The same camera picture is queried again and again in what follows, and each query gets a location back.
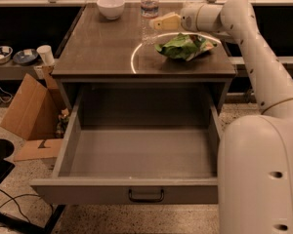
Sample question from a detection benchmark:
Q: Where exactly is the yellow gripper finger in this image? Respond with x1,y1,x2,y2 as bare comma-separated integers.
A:
149,12,181,30

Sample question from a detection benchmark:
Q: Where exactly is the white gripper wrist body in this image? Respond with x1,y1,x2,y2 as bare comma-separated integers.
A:
180,6,199,32

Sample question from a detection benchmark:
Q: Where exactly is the clear plastic water bottle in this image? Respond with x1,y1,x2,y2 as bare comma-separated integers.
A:
141,0,159,45

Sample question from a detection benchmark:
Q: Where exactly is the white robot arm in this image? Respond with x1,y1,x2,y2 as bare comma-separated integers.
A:
150,0,293,234

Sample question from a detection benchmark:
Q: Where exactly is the grey cabinet with drawer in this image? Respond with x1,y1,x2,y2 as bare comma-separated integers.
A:
51,2,237,115

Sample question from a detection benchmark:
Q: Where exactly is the open grey top drawer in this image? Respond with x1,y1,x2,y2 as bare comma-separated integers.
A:
31,84,221,205

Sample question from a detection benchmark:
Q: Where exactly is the green chip bag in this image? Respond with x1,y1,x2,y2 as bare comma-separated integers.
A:
154,33,217,61

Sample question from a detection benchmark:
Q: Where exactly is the white ceramic bowl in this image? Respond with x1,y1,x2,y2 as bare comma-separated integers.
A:
97,0,125,20

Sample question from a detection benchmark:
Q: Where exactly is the white paper cup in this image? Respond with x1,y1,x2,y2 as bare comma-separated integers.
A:
37,45,55,66

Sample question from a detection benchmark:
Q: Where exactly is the blue bowl near cup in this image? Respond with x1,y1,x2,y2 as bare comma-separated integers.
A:
13,49,38,65

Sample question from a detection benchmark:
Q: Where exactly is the brown cardboard box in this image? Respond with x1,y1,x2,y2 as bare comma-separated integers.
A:
1,66,68,161

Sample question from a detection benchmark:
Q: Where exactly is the blue bowl far left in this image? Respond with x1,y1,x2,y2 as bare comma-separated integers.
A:
0,46,13,64

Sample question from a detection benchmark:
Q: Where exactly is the black drawer handle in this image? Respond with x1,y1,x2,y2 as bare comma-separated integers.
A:
128,189,165,204

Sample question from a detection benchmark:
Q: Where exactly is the black floor cable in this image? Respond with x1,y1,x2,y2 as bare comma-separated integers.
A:
0,187,55,227

